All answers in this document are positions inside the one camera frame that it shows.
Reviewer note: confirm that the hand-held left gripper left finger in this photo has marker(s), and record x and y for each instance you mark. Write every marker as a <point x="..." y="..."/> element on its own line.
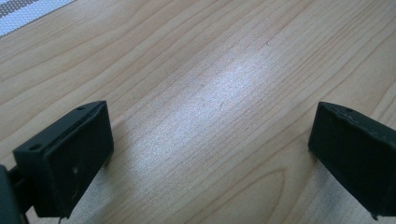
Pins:
<point x="68" y="155"/>

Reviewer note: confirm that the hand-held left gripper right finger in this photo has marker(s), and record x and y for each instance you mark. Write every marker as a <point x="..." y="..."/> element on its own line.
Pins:
<point x="355" y="149"/>

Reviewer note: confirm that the white and grey woven mat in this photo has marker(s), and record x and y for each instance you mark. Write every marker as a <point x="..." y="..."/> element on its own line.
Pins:
<point x="21" y="14"/>

